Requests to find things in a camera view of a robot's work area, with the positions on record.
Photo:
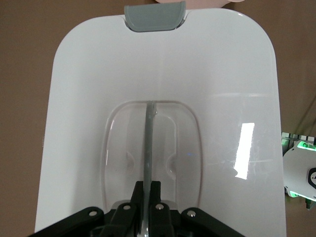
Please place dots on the pink object behind bin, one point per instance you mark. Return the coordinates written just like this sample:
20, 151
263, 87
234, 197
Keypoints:
197, 1

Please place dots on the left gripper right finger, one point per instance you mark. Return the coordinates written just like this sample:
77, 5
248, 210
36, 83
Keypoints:
160, 217

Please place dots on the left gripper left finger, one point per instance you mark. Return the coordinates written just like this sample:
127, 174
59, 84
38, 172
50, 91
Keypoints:
126, 217

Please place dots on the grey box latch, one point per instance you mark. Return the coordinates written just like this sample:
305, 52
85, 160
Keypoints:
154, 17

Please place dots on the grey utensil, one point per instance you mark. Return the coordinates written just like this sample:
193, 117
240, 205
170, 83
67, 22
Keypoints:
148, 148

